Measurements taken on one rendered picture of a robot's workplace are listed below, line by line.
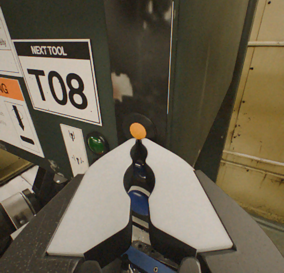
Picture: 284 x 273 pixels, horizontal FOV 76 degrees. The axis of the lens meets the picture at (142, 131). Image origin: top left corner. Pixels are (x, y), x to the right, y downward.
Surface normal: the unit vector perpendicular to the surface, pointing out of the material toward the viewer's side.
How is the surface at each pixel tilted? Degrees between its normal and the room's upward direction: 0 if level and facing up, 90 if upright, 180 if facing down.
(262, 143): 90
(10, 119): 90
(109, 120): 90
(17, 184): 24
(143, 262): 0
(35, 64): 90
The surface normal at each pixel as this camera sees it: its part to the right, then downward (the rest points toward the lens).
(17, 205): 0.38, -0.58
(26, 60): -0.48, 0.43
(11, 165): 0.88, 0.21
